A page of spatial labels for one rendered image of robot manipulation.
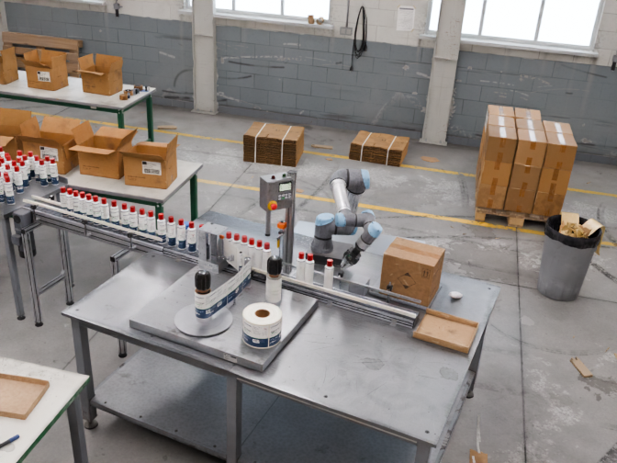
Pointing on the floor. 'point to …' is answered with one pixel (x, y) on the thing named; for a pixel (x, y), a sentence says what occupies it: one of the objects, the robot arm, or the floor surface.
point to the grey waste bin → (563, 270)
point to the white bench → (44, 411)
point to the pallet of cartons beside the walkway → (522, 165)
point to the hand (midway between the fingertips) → (343, 265)
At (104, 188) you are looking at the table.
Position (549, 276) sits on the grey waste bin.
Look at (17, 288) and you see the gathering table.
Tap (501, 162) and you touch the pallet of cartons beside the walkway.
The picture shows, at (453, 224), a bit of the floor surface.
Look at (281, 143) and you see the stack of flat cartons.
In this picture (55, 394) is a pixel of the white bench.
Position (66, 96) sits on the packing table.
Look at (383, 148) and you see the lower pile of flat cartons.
